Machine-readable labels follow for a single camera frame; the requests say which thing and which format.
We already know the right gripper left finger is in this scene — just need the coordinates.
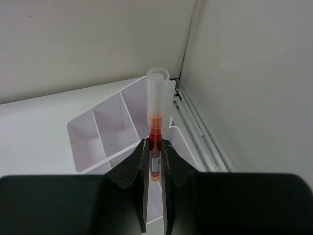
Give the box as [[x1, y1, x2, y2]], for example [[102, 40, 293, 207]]
[[104, 139, 149, 234]]

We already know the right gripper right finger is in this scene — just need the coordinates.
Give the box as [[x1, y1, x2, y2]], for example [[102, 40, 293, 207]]
[[161, 140, 196, 235]]

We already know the red pen with clear cap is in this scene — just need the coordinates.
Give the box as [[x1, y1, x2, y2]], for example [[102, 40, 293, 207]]
[[147, 68, 176, 182]]

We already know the white compartment organizer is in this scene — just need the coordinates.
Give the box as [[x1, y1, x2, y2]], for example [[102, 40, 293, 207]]
[[67, 76, 196, 225]]

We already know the aluminium rail right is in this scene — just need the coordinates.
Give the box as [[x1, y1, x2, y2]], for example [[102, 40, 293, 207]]
[[172, 78, 230, 173]]

